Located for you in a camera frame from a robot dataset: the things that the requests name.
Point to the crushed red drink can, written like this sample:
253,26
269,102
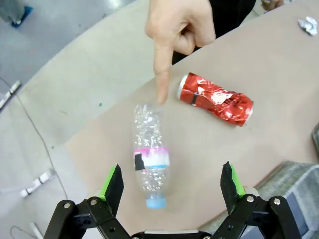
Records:
214,99

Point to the person's right hand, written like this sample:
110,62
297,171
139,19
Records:
169,25

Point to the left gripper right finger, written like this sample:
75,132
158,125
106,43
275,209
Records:
230,189

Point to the crumpled white paper ball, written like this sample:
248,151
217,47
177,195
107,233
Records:
309,25

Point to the white metal floor bar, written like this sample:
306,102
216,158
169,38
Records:
37,183
11,90

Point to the person's left hand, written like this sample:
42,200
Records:
272,3

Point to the clear bottle pink label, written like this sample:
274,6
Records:
149,139

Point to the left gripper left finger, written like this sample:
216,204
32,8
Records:
112,189

